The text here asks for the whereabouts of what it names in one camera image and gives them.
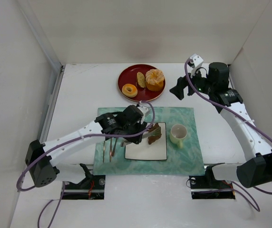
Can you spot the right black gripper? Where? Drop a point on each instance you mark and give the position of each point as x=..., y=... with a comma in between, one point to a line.
x=189, y=84

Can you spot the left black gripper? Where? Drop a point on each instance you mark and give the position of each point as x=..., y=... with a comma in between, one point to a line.
x=136, y=132

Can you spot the dark brown bread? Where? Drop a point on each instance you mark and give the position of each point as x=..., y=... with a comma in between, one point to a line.
x=154, y=133

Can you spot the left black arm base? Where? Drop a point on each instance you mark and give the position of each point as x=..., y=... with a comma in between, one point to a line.
x=90, y=187

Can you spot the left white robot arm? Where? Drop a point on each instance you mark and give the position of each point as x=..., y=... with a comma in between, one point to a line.
x=44, y=160

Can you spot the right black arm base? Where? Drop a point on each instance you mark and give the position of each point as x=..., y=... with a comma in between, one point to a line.
x=206, y=187

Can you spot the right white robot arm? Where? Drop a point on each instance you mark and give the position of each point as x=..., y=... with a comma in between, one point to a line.
x=256, y=145

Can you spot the metal spoon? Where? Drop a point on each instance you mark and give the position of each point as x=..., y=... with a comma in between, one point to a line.
x=114, y=148

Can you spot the metal knife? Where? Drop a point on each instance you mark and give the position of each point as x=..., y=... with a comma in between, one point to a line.
x=110, y=150

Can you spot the orange chiffon cake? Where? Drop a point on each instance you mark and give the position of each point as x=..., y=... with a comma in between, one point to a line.
x=154, y=80

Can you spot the square white plate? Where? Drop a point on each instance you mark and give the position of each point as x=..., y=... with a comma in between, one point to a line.
x=157, y=151

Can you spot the metal fork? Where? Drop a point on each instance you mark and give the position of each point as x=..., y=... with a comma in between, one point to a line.
x=104, y=150

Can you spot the green marbled placemat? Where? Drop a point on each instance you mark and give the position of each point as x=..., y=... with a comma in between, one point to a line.
x=185, y=161

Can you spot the pale yellow cup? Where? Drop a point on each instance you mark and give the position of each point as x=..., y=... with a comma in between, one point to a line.
x=178, y=133

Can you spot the round red plate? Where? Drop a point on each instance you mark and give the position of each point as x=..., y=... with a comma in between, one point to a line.
x=128, y=76

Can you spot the small baguette slice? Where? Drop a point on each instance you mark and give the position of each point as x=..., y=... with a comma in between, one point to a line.
x=140, y=79

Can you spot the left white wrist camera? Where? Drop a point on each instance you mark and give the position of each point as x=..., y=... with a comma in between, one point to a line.
x=145, y=110

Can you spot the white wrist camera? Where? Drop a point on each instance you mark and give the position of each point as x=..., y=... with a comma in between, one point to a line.
x=145, y=110
x=195, y=62

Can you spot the glazed ring donut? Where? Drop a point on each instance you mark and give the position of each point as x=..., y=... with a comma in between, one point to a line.
x=129, y=90

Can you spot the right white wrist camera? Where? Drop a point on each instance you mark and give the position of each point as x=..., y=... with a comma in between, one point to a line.
x=195, y=62

